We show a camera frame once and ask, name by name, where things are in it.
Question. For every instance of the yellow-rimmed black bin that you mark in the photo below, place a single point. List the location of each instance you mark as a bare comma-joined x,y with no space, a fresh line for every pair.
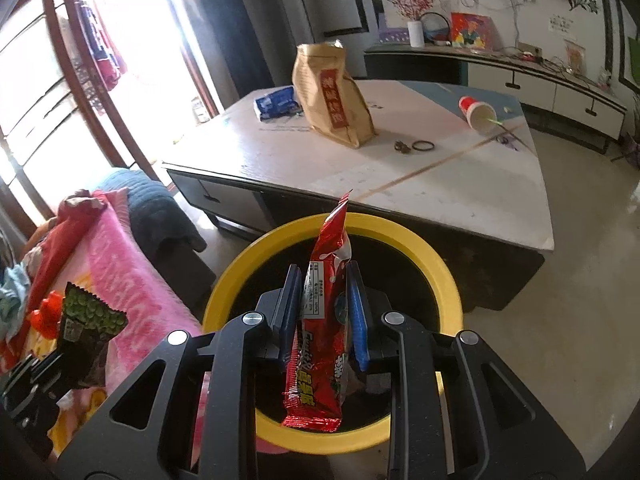
400,240

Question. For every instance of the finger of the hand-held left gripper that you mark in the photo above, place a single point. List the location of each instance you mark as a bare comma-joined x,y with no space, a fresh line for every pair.
35,390

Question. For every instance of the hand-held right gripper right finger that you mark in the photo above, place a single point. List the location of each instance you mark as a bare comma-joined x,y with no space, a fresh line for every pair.
357,310

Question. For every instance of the red snack packet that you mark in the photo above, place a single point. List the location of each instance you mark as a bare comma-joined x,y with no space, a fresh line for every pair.
322,310

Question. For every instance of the green snack packet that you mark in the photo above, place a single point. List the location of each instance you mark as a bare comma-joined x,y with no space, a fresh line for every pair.
90,320

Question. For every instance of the light blue cloth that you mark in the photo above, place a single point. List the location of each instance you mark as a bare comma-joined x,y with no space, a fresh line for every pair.
12,300

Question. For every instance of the white TV cabinet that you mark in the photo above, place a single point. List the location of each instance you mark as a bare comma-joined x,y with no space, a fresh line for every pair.
540,90

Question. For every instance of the red paper cup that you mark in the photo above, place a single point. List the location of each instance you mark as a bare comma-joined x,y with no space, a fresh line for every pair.
475,112

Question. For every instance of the white vase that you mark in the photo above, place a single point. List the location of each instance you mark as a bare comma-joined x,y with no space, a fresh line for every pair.
415,34

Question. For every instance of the blue tissue packet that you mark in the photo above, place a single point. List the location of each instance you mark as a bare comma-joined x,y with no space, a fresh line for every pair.
275,102

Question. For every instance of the red quilt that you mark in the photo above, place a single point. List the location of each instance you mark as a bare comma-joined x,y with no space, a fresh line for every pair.
65,240

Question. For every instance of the brown paper bag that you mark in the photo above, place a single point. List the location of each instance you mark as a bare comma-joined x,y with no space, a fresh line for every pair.
330,100

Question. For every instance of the white-topped coffee table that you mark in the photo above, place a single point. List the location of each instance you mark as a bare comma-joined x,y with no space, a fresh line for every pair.
450,185

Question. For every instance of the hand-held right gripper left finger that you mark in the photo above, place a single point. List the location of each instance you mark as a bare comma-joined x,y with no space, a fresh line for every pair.
292,306

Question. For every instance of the dark curtain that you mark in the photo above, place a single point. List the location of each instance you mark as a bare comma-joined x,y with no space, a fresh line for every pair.
220,25

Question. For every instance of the pink printed blanket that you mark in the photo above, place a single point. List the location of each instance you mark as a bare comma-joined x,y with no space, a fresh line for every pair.
130,280

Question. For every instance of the wooden window frame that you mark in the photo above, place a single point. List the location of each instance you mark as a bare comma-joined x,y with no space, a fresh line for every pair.
52,15

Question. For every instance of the round black ornament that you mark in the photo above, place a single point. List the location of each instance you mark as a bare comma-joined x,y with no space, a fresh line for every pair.
423,27

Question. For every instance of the hanging clothes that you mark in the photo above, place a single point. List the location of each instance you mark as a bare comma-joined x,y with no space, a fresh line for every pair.
100,45

